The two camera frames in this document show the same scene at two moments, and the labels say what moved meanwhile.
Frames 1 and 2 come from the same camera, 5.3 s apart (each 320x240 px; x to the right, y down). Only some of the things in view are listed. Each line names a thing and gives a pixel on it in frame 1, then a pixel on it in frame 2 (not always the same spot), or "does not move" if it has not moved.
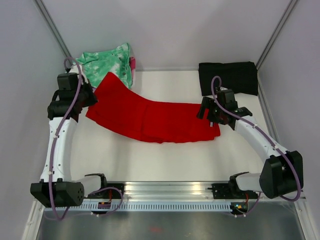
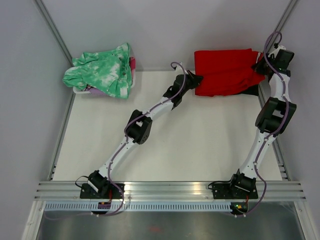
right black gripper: [208, 103] to [259, 67]
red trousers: [120, 108] to [226, 72]
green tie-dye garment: [116, 61] does not move
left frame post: [52, 29] does not move
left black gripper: [93, 99] to [195, 79]
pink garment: [132, 62] does not move
